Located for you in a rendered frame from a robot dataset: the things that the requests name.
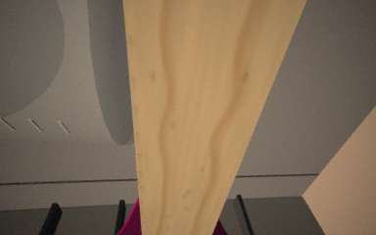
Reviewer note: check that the grey wall-mounted rack frame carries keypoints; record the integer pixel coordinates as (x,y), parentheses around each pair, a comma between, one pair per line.
(340,201)

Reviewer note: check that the light wooden plank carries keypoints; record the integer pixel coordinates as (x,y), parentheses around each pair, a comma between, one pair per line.
(200,72)

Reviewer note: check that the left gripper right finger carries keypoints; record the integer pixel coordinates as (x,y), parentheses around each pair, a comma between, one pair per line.
(219,230)

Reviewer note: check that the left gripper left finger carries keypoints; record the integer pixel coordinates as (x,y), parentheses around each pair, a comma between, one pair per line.
(133,224)

